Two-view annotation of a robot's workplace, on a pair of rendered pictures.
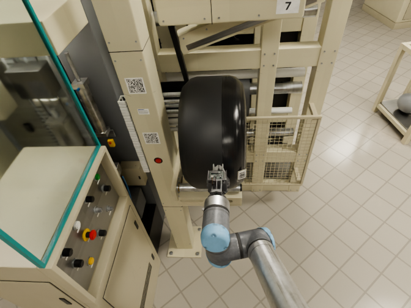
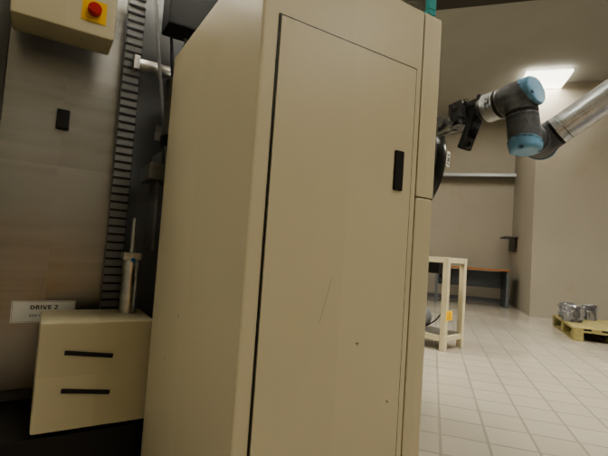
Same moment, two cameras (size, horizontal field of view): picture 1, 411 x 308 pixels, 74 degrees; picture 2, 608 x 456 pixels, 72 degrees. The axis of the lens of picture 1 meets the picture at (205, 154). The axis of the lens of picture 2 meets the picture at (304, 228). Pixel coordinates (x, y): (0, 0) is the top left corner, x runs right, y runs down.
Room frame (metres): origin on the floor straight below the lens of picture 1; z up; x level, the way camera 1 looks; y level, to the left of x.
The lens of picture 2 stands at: (-0.10, 1.25, 0.78)
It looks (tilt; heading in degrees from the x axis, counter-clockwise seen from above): 3 degrees up; 320
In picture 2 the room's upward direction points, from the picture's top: 4 degrees clockwise
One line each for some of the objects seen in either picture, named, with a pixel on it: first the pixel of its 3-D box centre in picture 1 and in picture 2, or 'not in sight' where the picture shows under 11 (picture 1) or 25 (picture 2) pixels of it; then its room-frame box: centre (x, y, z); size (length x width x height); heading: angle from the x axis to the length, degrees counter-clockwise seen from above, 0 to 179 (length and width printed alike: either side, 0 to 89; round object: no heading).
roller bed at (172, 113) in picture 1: (177, 107); not in sight; (1.44, 0.15, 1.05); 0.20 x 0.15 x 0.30; 82
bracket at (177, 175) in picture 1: (179, 168); not in sight; (1.06, 0.16, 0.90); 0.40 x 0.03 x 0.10; 172
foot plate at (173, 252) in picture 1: (185, 241); not in sight; (1.05, 0.24, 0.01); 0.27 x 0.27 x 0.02; 82
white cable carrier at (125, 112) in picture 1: (137, 138); not in sight; (1.03, 0.33, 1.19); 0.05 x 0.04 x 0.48; 172
